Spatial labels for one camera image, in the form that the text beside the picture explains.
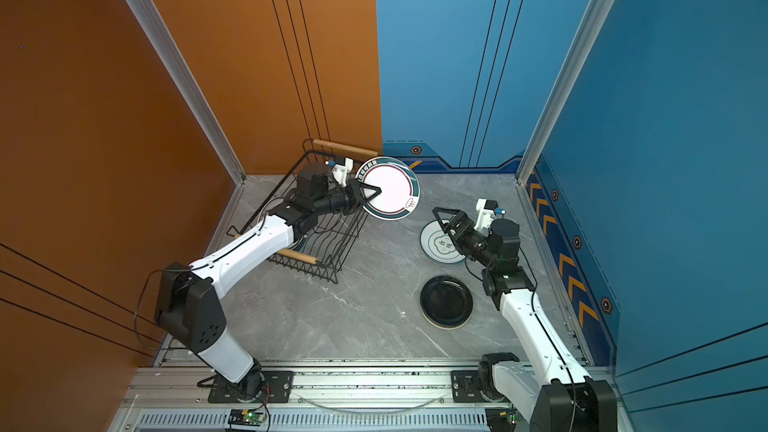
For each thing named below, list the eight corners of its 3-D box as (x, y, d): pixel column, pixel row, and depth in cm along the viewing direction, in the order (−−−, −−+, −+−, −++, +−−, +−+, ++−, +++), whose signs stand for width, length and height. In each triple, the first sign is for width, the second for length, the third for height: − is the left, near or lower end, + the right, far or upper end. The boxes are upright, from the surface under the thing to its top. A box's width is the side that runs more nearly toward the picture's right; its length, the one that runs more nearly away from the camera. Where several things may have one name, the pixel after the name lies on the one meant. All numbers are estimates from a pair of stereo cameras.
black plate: (421, 328, 84) (423, 321, 79) (419, 284, 92) (420, 275, 87) (472, 328, 84) (477, 321, 79) (465, 284, 92) (469, 275, 87)
